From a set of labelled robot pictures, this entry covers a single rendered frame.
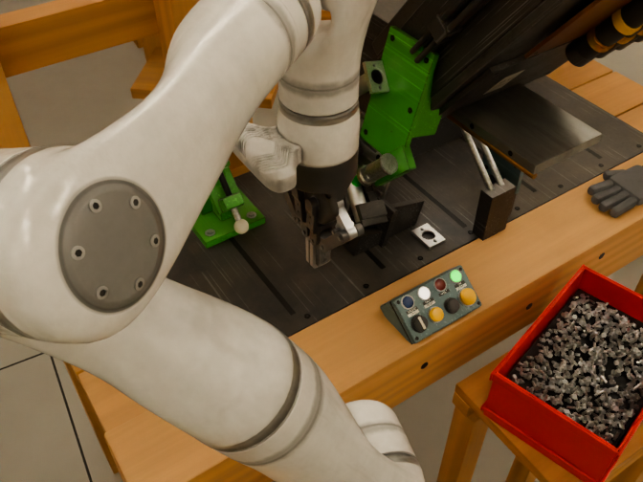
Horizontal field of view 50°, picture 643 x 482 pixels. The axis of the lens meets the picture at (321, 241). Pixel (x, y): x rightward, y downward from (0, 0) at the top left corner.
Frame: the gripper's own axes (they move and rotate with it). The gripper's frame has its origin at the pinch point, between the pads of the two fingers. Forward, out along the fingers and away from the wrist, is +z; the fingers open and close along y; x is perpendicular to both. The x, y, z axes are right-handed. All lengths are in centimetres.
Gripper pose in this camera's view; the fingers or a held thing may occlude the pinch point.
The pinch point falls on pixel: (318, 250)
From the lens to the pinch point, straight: 74.1
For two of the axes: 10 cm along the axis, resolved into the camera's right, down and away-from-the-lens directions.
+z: -0.1, 7.1, 7.0
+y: -5.6, -5.8, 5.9
